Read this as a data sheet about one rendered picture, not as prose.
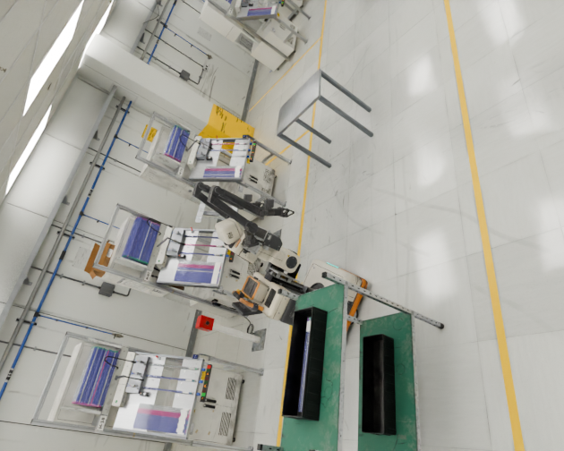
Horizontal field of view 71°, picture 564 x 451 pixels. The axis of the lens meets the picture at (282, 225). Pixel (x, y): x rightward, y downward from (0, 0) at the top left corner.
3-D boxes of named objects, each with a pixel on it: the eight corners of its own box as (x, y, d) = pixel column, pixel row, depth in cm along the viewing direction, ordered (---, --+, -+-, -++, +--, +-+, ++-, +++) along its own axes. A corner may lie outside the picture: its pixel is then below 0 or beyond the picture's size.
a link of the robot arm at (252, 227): (201, 199, 274) (205, 200, 265) (212, 182, 276) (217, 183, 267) (249, 233, 294) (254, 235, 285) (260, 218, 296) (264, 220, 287)
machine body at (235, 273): (265, 259, 513) (224, 242, 484) (257, 310, 478) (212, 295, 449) (239, 272, 560) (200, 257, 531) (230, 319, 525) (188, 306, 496)
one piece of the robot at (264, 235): (277, 256, 311) (254, 246, 301) (263, 249, 336) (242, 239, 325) (286, 237, 312) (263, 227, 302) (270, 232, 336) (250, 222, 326)
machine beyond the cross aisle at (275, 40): (312, 13, 742) (226, -60, 652) (309, 40, 700) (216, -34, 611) (270, 60, 840) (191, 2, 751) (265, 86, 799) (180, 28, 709)
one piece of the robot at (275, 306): (329, 340, 331) (246, 312, 292) (297, 317, 379) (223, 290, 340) (345, 303, 333) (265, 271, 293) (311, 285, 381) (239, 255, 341)
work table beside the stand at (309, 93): (373, 135, 425) (318, 95, 387) (329, 168, 473) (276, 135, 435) (371, 107, 450) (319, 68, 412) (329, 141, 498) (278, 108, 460)
